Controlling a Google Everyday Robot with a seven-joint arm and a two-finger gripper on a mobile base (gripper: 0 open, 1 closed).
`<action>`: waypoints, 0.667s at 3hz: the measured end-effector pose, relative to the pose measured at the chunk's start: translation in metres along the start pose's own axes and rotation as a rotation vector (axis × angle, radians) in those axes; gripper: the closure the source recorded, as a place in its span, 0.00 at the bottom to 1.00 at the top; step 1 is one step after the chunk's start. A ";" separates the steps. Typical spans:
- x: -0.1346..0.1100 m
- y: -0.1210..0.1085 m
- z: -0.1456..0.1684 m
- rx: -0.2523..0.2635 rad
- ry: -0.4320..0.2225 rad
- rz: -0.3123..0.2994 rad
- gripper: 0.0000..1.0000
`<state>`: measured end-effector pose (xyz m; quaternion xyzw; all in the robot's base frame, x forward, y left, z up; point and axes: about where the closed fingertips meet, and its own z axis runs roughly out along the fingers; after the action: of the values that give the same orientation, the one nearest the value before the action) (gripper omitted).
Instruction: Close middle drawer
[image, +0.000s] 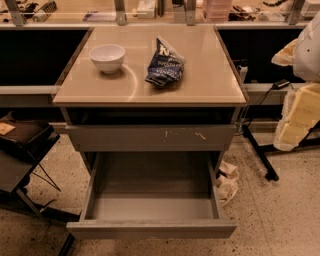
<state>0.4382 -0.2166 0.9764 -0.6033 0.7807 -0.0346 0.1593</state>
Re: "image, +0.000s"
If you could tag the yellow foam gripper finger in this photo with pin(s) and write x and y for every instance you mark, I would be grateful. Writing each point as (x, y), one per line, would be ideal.
(300, 113)

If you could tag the grey drawer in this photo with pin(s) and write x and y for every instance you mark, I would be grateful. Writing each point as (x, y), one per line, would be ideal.
(152, 195)
(127, 138)

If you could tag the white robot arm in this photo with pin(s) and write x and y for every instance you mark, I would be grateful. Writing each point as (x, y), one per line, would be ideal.
(303, 53)

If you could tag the grey drawer cabinet with top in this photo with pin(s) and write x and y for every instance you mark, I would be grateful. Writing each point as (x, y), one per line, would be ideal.
(152, 88)

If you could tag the grey top drawer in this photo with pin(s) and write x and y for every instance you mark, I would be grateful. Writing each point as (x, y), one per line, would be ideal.
(127, 138)

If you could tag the black metal floor stand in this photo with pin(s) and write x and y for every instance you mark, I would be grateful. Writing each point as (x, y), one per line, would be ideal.
(261, 151)

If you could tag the black power adapter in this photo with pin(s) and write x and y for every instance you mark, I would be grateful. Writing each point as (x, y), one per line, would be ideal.
(280, 84)

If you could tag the crumpled white cloth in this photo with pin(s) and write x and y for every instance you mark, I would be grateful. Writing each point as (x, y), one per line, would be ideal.
(227, 182)

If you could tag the pink storage box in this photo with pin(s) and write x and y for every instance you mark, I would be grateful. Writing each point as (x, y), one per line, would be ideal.
(216, 10)

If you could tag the blue crumpled chip bag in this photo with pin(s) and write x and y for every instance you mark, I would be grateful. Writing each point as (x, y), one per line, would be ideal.
(166, 66)

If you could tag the white small box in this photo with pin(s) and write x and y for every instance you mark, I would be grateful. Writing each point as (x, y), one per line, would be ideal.
(146, 9)

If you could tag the white ceramic bowl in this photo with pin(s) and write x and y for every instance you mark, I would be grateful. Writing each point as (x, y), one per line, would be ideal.
(107, 58)

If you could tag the black spring tool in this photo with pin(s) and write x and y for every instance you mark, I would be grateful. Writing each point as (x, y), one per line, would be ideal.
(45, 11)

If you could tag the black bag with tag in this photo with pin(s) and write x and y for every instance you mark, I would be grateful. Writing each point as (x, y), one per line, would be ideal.
(21, 137)

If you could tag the black side table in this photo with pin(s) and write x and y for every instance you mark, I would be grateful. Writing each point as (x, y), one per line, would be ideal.
(13, 172)

